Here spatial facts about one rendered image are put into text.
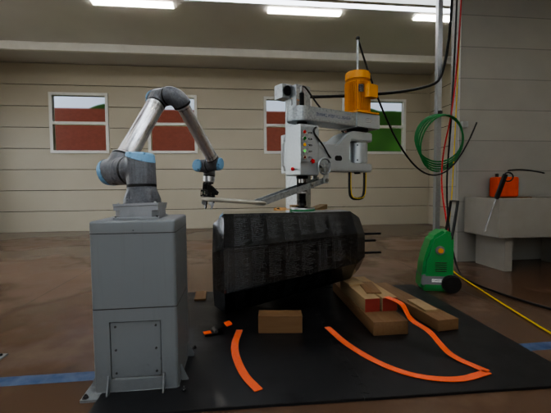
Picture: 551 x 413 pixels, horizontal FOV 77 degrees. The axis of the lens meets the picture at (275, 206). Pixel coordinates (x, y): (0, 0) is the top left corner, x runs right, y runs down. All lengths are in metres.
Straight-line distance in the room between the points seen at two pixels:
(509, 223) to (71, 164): 8.85
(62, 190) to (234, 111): 4.59
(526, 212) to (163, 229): 4.14
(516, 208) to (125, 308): 4.19
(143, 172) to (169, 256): 0.46
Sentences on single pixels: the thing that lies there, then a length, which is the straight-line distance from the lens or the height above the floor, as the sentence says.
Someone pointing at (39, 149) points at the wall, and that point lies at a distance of 10.09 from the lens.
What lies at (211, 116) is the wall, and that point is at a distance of 9.12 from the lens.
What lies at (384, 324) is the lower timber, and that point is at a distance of 2.54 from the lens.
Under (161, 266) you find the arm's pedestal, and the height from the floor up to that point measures 0.62.
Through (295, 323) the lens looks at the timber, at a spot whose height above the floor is 0.08.
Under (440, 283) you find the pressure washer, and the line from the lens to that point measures 3.72.
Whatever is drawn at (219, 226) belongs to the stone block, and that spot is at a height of 0.71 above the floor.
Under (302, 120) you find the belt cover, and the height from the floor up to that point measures 1.55.
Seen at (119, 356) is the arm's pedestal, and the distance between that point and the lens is 2.00.
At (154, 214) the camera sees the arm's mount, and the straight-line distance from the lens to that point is 1.87.
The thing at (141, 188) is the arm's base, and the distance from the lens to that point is 1.91.
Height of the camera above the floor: 1.00
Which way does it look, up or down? 3 degrees down
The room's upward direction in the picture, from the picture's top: 1 degrees counter-clockwise
